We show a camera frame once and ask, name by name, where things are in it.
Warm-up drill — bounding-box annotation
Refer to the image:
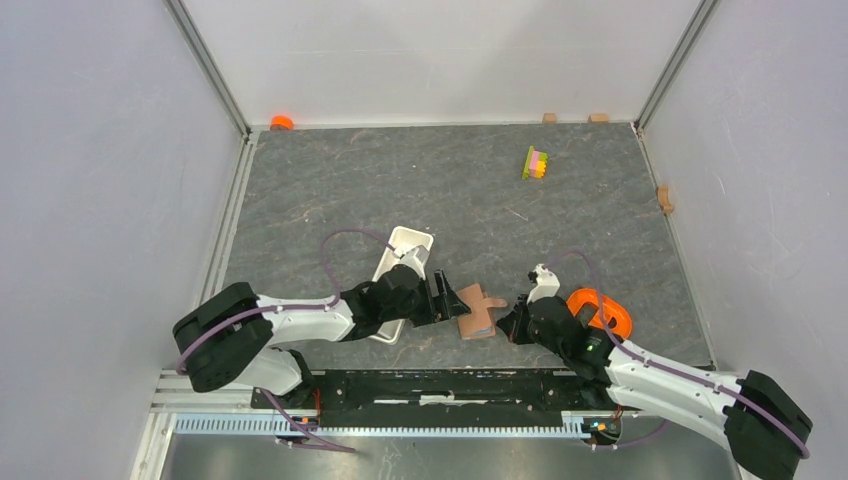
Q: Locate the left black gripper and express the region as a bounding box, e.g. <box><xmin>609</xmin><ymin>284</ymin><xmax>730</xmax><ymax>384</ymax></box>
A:
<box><xmin>382</xmin><ymin>268</ymin><xmax>470</xmax><ymax>326</ymax></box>

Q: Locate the brown leather card holder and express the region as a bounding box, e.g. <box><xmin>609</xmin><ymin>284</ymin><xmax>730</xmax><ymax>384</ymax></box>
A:
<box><xmin>457</xmin><ymin>283</ymin><xmax>508</xmax><ymax>340</ymax></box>

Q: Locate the white rectangular tray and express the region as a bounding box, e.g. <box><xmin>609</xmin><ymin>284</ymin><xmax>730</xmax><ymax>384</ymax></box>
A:
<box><xmin>367</xmin><ymin>225</ymin><xmax>435</xmax><ymax>346</ymax></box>

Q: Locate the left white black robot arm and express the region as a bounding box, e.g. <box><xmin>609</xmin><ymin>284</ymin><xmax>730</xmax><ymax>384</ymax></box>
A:
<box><xmin>173</xmin><ymin>264</ymin><xmax>471</xmax><ymax>408</ymax></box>

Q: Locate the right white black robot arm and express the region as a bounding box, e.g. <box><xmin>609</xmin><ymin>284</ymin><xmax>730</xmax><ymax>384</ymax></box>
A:
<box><xmin>496</xmin><ymin>296</ymin><xmax>813</xmax><ymax>479</ymax></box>

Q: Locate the orange horseshoe toy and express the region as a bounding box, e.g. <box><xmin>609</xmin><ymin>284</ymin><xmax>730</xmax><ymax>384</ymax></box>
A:
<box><xmin>566</xmin><ymin>287</ymin><xmax>633</xmax><ymax>339</ymax></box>

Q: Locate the colourful toy brick stack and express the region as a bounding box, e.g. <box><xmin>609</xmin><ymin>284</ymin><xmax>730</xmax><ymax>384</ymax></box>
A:
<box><xmin>522</xmin><ymin>146</ymin><xmax>549</xmax><ymax>179</ymax></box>

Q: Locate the curved wooden piece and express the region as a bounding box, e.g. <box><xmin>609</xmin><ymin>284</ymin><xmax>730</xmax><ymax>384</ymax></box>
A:
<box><xmin>656</xmin><ymin>185</ymin><xmax>675</xmax><ymax>215</ymax></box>

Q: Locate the orange round cap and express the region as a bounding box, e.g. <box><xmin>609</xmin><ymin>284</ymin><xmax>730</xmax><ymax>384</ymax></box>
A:
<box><xmin>269</xmin><ymin>115</ymin><xmax>294</xmax><ymax>131</ymax></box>

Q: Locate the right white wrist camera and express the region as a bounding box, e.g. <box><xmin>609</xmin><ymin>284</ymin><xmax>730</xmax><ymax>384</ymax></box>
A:
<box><xmin>527</xmin><ymin>264</ymin><xmax>560</xmax><ymax>304</ymax></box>

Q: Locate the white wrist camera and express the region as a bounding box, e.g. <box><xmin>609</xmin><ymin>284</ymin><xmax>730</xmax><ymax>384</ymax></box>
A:
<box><xmin>527</xmin><ymin>264</ymin><xmax>560</xmax><ymax>304</ymax></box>
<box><xmin>398</xmin><ymin>245</ymin><xmax>430</xmax><ymax>279</ymax></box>

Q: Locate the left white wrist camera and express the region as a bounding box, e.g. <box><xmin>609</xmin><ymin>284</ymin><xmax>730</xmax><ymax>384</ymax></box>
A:
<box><xmin>398</xmin><ymin>245</ymin><xmax>430</xmax><ymax>279</ymax></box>

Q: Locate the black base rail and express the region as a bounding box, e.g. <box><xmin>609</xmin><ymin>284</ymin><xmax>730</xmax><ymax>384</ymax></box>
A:
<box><xmin>278</xmin><ymin>369</ymin><xmax>619</xmax><ymax>428</ymax></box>

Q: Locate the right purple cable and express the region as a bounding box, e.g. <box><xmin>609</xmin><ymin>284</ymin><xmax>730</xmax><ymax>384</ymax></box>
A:
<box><xmin>543</xmin><ymin>250</ymin><xmax>812</xmax><ymax>462</ymax></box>

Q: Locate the purple cable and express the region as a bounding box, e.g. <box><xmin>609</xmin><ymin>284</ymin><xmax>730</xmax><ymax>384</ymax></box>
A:
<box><xmin>543</xmin><ymin>250</ymin><xmax>812</xmax><ymax>462</ymax></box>
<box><xmin>174</xmin><ymin>229</ymin><xmax>399</xmax><ymax>454</ymax></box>

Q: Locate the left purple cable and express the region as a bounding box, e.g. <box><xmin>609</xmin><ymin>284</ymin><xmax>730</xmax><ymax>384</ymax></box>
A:
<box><xmin>174</xmin><ymin>229</ymin><xmax>399</xmax><ymax>454</ymax></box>

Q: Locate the blue-white cable duct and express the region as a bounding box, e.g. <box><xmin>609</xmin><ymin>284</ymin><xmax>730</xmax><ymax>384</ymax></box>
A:
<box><xmin>173</xmin><ymin>412</ymin><xmax>590</xmax><ymax>440</ymax></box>

